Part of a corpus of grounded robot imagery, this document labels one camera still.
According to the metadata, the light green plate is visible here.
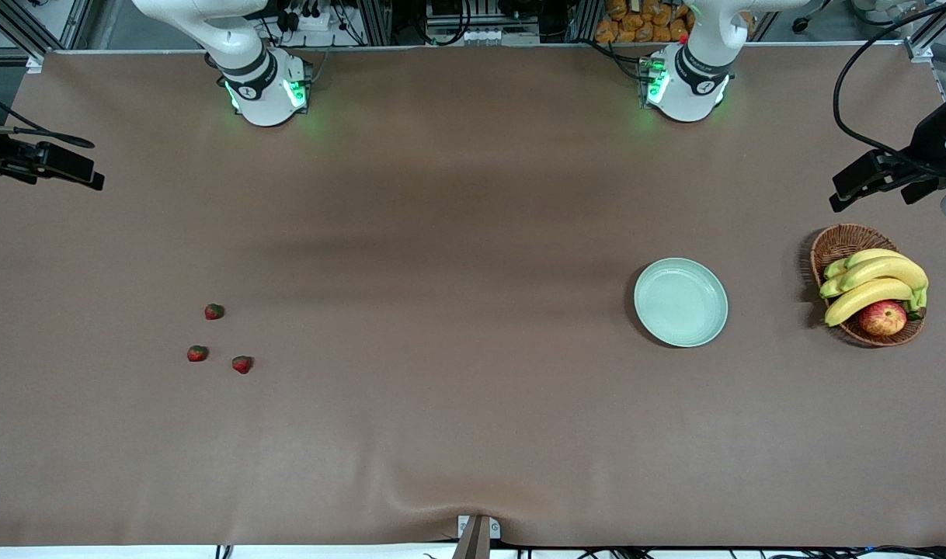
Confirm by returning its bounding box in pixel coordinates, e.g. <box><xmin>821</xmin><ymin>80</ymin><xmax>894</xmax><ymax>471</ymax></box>
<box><xmin>634</xmin><ymin>258</ymin><xmax>729</xmax><ymax>348</ymax></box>

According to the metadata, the brown wicker basket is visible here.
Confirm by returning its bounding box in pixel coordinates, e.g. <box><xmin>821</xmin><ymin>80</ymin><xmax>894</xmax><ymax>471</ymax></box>
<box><xmin>810</xmin><ymin>224</ymin><xmax>926</xmax><ymax>348</ymax></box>

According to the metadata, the aluminium diagonal strut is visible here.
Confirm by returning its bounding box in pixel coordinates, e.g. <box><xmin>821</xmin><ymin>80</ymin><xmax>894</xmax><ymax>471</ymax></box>
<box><xmin>906</xmin><ymin>0</ymin><xmax>946</xmax><ymax>63</ymax></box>
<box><xmin>0</xmin><ymin>0</ymin><xmax>50</xmax><ymax>72</ymax></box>

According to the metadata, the red apple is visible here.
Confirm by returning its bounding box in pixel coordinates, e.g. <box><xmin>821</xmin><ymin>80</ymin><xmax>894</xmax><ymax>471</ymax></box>
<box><xmin>859</xmin><ymin>300</ymin><xmax>908</xmax><ymax>337</ymax></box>

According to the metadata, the orange bread rolls pile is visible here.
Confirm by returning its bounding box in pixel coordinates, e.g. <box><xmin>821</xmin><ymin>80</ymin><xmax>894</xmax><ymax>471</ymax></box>
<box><xmin>595</xmin><ymin>0</ymin><xmax>693</xmax><ymax>44</ymax></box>

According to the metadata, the white power strip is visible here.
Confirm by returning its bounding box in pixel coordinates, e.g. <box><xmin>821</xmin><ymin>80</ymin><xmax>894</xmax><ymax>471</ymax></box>
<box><xmin>285</xmin><ymin>6</ymin><xmax>351</xmax><ymax>33</ymax></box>

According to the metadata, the brown table cover mat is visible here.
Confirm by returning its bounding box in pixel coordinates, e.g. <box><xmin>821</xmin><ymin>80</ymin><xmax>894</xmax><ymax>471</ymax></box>
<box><xmin>0</xmin><ymin>45</ymin><xmax>946</xmax><ymax>548</ymax></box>

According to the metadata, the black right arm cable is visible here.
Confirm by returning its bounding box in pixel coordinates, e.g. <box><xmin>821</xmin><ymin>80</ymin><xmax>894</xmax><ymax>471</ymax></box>
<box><xmin>0</xmin><ymin>84</ymin><xmax>96</xmax><ymax>149</ymax></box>

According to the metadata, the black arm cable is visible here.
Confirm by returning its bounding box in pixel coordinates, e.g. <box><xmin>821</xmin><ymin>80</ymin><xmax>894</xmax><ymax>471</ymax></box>
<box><xmin>0</xmin><ymin>84</ymin><xmax>96</xmax><ymax>149</ymax></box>
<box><xmin>832</xmin><ymin>0</ymin><xmax>946</xmax><ymax>168</ymax></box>

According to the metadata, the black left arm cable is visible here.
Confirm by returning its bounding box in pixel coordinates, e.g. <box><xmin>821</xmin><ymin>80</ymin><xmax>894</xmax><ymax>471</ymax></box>
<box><xmin>832</xmin><ymin>0</ymin><xmax>946</xmax><ymax>168</ymax></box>

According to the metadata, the aluminium frame post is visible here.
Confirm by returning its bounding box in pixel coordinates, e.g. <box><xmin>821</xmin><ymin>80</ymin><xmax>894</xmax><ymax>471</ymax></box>
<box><xmin>356</xmin><ymin>0</ymin><xmax>393</xmax><ymax>47</ymax></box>
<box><xmin>570</xmin><ymin>0</ymin><xmax>603</xmax><ymax>43</ymax></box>

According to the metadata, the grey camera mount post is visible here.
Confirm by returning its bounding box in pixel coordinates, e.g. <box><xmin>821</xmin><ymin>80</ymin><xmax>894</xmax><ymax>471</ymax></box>
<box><xmin>452</xmin><ymin>514</ymin><xmax>502</xmax><ymax>559</ymax></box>

